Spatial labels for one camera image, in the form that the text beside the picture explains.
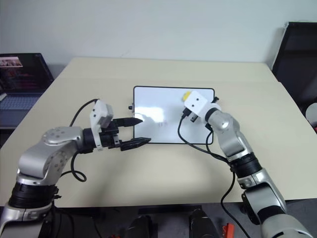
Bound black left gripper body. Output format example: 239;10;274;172
99;119;122;150

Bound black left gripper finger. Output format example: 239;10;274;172
120;137;152;152
115;118;143;128

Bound black-framed whiteboard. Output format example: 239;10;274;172
128;85;220;145

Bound dark rounded shape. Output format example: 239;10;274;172
188;208;219;238
125;215;159;238

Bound open laptop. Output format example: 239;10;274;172
0;52;54;130

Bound black monitor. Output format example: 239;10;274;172
271;21;317;114

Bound small red object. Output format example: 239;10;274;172
221;223;235;238

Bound grey round object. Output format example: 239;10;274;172
305;102;317;125

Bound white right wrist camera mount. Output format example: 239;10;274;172
184;90;222;122

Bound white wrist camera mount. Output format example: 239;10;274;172
184;90;222;122
89;99;114;150

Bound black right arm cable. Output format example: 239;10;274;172
177;109;250;238

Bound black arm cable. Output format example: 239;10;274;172
60;99;100;183
177;109;250;238

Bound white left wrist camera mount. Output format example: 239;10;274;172
89;99;114;150

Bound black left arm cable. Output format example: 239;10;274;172
60;99;100;183

